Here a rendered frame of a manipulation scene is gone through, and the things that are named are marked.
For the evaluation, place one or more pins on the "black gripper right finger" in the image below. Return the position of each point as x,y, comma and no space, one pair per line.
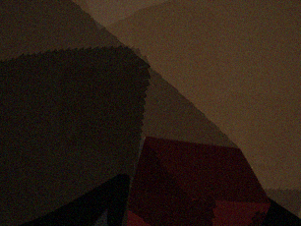
280,216

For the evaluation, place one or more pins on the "red block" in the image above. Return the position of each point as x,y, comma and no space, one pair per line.
178,183

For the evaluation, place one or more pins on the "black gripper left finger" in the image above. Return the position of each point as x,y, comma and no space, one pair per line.
102,206

